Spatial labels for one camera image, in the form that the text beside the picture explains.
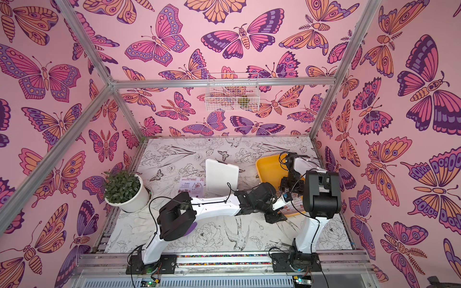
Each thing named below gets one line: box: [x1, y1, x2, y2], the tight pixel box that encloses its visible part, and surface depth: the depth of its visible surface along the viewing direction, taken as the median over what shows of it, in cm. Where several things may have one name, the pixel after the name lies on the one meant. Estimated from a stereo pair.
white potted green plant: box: [103, 169, 150, 213], surface depth 81 cm
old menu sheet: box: [178, 176, 205, 198], surface depth 100 cm
